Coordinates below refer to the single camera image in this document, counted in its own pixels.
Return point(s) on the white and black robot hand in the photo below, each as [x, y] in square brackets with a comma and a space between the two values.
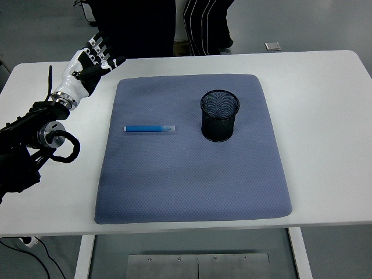
[69, 82]

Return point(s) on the blue marker with clear cap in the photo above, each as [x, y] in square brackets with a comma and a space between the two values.
[145, 128]

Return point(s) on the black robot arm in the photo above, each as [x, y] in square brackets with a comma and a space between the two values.
[17, 130]

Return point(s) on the black mesh pen holder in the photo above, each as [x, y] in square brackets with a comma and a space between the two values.
[217, 128]

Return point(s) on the person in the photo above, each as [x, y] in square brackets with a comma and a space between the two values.
[136, 26]
[203, 23]

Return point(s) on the blue-grey textured mat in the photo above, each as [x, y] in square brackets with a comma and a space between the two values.
[180, 180]

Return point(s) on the white power strip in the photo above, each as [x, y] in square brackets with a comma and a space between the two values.
[30, 241]

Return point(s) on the white table leg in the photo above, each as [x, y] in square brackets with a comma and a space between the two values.
[300, 255]
[84, 258]

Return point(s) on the silver floor socket plate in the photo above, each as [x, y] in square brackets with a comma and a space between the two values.
[272, 46]

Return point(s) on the grey metal plate with screws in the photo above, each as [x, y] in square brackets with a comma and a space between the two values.
[232, 267]
[162, 267]

